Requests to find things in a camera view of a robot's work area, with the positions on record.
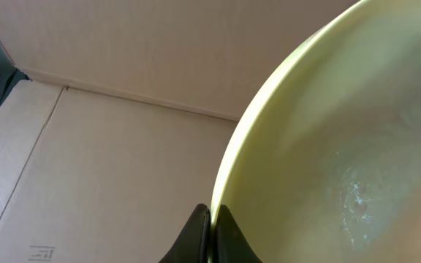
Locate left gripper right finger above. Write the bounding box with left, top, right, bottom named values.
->
left=212, top=205, right=262, bottom=263

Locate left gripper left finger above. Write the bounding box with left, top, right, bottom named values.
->
left=159, top=204, right=211, bottom=263

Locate yellow plate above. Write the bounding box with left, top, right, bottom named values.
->
left=210, top=0, right=421, bottom=262

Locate beige cardboard box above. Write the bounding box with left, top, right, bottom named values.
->
left=0, top=1, right=350, bottom=262

